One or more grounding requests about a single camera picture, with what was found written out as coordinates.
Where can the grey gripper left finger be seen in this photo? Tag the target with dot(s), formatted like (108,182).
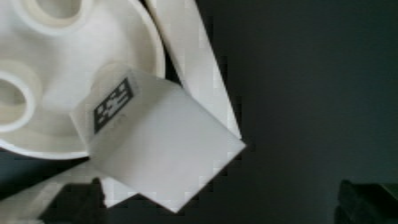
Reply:
(77,206)

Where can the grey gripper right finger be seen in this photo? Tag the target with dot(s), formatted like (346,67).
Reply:
(367,203)

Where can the white stool leg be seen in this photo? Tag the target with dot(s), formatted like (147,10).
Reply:
(159,144)

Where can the white U-shaped fence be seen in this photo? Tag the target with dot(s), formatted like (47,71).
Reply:
(193,72)

